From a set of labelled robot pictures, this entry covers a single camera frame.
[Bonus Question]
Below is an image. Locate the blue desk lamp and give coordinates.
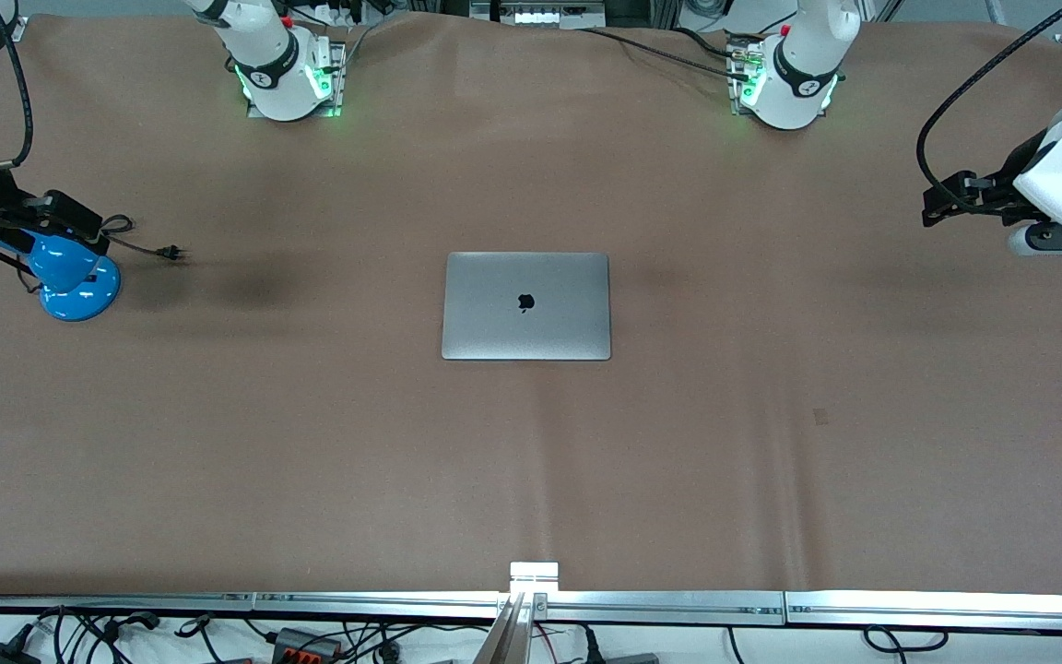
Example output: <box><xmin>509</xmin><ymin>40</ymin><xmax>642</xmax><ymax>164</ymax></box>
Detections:
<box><xmin>0</xmin><ymin>231</ymin><xmax>124</xmax><ymax>324</ymax></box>

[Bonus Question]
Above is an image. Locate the aluminium profile with bracket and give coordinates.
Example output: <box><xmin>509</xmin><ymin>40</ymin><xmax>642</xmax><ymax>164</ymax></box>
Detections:
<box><xmin>474</xmin><ymin>561</ymin><xmax>561</xmax><ymax>664</ymax></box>

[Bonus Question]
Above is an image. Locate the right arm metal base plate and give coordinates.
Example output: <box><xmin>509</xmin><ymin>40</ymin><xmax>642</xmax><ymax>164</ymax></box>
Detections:
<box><xmin>246</xmin><ymin>39</ymin><xmax>348</xmax><ymax>121</ymax></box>

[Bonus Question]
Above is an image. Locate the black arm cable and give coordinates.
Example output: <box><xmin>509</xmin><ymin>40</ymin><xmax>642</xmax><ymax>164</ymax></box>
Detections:
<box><xmin>916</xmin><ymin>0</ymin><xmax>1062</xmax><ymax>191</ymax></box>
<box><xmin>0</xmin><ymin>0</ymin><xmax>34</xmax><ymax>174</ymax></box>

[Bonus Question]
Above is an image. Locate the black orange connector box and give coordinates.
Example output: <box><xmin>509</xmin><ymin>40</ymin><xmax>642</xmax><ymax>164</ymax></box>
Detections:
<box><xmin>271</xmin><ymin>627</ymin><xmax>345</xmax><ymax>661</ymax></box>

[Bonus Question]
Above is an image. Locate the thick black braided cable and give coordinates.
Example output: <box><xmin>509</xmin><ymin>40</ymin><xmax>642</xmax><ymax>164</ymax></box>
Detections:
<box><xmin>577</xmin><ymin>27</ymin><xmax>753</xmax><ymax>82</ymax></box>

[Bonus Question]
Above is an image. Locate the grey aluminium laptop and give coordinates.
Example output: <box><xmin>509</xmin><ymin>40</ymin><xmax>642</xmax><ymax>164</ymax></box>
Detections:
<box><xmin>441</xmin><ymin>251</ymin><xmax>613</xmax><ymax>362</ymax></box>

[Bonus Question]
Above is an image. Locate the grey power strip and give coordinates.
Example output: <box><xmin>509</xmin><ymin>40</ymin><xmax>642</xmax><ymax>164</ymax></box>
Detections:
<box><xmin>470</xmin><ymin>0</ymin><xmax>607</xmax><ymax>30</ymax></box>

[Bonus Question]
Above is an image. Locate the looped black cable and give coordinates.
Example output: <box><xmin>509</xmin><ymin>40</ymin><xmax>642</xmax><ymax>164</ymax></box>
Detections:
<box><xmin>863</xmin><ymin>624</ymin><xmax>952</xmax><ymax>655</ymax></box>

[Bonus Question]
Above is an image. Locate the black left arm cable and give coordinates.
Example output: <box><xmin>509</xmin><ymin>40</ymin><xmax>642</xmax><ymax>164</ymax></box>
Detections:
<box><xmin>916</xmin><ymin>0</ymin><xmax>1062</xmax><ymax>191</ymax></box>

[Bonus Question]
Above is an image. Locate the brown table mat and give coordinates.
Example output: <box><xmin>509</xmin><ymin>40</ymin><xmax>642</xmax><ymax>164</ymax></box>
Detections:
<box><xmin>0</xmin><ymin>11</ymin><xmax>1062</xmax><ymax>597</ymax></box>

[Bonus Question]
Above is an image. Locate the black lamp cord with plug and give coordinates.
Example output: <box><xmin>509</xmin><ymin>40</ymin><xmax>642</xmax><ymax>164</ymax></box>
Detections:
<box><xmin>0</xmin><ymin>214</ymin><xmax>187</xmax><ymax>296</ymax></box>

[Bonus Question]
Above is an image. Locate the aluminium table edge rail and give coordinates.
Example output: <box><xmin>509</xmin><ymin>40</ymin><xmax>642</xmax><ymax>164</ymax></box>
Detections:
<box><xmin>0</xmin><ymin>589</ymin><xmax>1062</xmax><ymax>634</ymax></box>

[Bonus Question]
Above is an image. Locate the tangled black cable bundle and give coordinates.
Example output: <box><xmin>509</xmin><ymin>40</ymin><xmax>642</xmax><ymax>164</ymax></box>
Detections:
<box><xmin>29</xmin><ymin>605</ymin><xmax>218</xmax><ymax>664</ymax></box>

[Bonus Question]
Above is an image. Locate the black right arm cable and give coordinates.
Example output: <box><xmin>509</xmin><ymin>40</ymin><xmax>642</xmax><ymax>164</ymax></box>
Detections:
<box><xmin>0</xmin><ymin>0</ymin><xmax>34</xmax><ymax>174</ymax></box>

